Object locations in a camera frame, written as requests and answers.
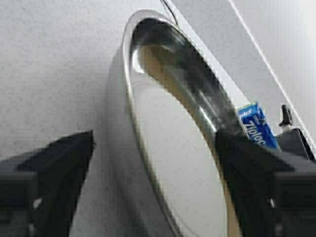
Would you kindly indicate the large stainless steel bowl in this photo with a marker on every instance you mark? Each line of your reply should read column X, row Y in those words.
column 166, row 100

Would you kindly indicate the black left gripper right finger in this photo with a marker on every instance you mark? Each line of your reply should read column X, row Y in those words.
column 273, row 192

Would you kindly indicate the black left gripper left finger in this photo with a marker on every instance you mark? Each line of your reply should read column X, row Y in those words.
column 40, row 189

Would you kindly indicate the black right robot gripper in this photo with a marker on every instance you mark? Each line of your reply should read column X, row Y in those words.
column 292, row 139

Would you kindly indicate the blue Ziploc bag box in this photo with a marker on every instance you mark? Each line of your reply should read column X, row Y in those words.
column 256, row 125

